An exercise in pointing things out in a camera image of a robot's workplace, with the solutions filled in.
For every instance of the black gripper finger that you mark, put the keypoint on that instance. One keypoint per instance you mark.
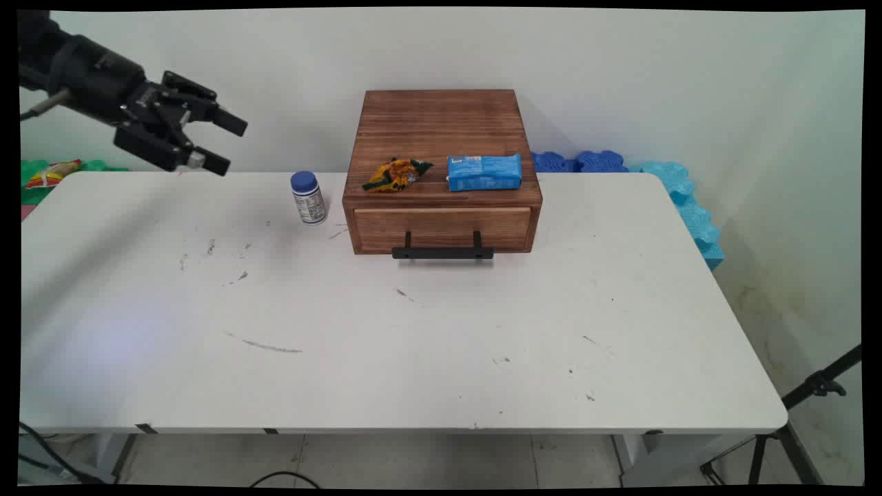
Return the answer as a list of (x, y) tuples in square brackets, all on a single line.
[(207, 107), (155, 148)]

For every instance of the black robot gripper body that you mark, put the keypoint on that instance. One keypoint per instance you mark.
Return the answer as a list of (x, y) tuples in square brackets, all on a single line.
[(103, 79)]

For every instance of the red yellow snack bag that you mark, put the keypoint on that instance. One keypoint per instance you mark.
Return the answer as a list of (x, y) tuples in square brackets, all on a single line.
[(52, 173)]

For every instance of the green foam mat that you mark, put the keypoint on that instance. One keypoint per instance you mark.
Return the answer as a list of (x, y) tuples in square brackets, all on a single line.
[(31, 193)]

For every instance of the white bottle with blue cap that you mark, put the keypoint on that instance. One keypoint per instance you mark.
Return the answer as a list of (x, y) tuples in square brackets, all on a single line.
[(308, 200)]

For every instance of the yellow green snack packet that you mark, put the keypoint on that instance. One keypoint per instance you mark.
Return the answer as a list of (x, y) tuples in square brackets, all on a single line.
[(394, 176)]

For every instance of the brown wooden drawer cabinet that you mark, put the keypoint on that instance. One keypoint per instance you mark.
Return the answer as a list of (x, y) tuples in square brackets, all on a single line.
[(434, 124)]

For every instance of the blue biscuit packet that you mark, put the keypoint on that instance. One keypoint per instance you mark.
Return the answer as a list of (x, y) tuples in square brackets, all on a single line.
[(484, 173)]

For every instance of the dark blue foam mat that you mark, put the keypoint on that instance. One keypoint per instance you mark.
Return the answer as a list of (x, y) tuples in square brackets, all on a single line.
[(579, 162)]

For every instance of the light blue foam mat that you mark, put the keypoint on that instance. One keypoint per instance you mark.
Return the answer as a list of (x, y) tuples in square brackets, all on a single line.
[(692, 213)]

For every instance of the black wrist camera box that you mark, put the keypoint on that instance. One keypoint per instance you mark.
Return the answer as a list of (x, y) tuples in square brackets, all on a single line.
[(34, 45)]

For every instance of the black camera tripod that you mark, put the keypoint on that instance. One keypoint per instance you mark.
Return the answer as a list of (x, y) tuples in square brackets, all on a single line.
[(813, 387)]

